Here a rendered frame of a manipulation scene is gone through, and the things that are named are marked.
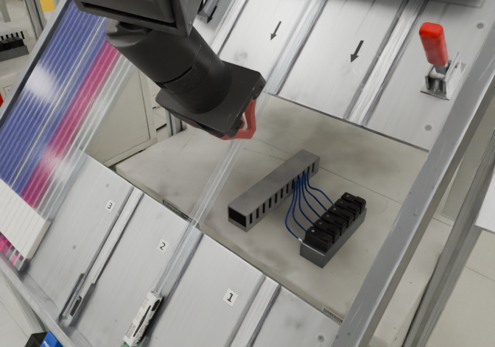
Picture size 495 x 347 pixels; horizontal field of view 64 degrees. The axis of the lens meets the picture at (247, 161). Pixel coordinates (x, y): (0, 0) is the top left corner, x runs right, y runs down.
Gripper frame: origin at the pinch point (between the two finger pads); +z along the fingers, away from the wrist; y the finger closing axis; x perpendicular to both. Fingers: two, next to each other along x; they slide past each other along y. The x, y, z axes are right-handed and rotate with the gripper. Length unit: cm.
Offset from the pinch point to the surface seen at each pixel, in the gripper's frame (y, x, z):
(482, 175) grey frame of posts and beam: -22.3, -14.1, 26.8
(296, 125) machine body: 26, -21, 58
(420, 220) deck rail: -21.0, 1.4, -0.1
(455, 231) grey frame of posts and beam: -21.8, -6.7, 36.1
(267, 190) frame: 11.8, 1.6, 34.8
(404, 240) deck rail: -20.6, 3.6, 0.1
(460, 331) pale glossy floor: -31, 5, 117
